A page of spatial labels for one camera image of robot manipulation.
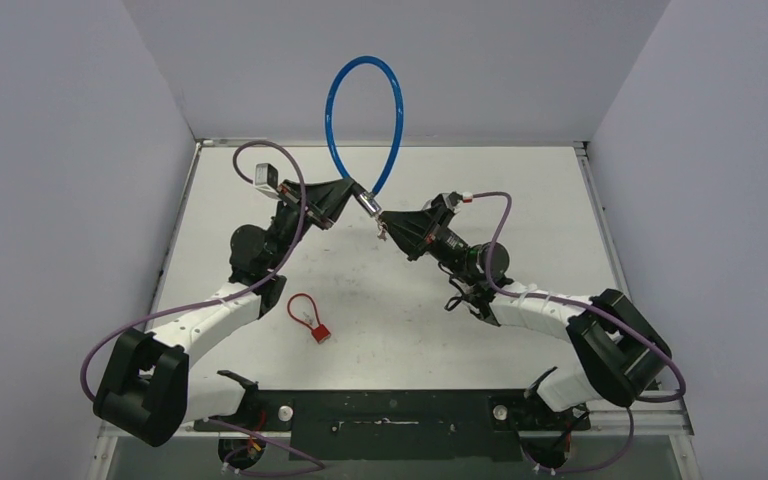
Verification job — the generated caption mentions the purple cable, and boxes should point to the purple cable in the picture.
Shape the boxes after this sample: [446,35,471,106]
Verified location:
[79,140,309,404]
[466,192,688,404]

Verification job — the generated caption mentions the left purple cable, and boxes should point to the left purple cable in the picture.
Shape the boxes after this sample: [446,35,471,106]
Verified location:
[79,140,309,404]

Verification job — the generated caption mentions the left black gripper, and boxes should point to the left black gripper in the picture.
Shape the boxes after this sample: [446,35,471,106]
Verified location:
[266,178,357,271]

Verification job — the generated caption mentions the blue lock keys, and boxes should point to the blue lock keys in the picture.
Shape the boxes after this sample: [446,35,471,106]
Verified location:
[376,222,387,241]

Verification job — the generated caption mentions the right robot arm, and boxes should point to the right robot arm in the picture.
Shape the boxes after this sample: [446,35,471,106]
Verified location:
[378,192,677,429]

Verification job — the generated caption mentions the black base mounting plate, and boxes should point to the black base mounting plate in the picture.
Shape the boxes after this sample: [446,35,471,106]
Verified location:
[196,389,591,462]

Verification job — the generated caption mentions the red cable padlock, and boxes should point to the red cable padlock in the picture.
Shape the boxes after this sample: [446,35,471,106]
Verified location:
[286,292,331,344]

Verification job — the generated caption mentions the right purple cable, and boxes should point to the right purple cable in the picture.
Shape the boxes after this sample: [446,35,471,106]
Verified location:
[466,192,688,404]

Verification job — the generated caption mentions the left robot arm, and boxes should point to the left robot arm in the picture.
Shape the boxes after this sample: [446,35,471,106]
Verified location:
[92,178,362,446]

